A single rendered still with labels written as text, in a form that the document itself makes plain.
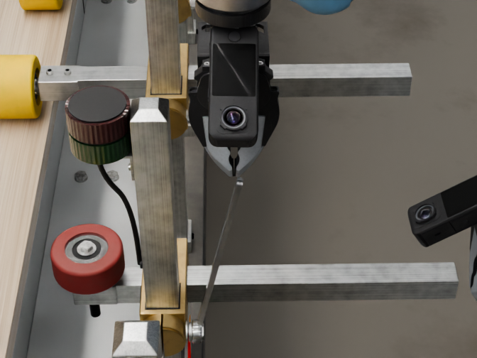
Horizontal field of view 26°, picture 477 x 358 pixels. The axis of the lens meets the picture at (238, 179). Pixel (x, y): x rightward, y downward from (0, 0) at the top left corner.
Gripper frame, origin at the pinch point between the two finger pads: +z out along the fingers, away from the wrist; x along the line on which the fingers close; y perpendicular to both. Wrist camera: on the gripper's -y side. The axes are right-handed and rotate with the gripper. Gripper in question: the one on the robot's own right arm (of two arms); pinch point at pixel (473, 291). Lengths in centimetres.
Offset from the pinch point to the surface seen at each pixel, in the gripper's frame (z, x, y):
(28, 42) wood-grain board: -8, 41, -56
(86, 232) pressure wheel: -8.1, 2.3, -44.1
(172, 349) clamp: -1.0, -8.6, -34.6
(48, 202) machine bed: 18, 35, -56
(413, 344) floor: 83, 59, 11
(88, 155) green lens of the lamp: -27.4, -6.9, -41.3
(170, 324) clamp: -4.4, -7.9, -34.7
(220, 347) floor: 82, 58, -30
